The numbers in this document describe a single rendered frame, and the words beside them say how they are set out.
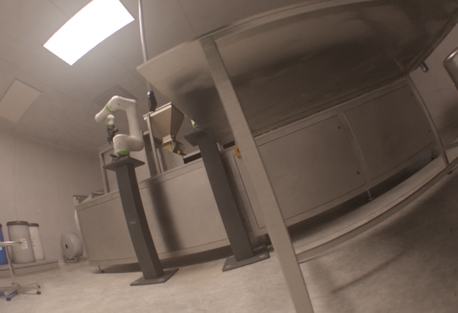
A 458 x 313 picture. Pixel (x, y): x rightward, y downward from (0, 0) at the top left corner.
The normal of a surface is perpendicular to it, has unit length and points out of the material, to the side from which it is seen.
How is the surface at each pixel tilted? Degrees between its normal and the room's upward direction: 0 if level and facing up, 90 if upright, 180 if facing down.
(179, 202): 90
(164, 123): 114
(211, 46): 90
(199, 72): 180
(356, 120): 90
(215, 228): 90
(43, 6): 180
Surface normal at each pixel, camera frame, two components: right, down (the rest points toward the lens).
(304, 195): -0.20, -0.23
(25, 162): 0.93, -0.36
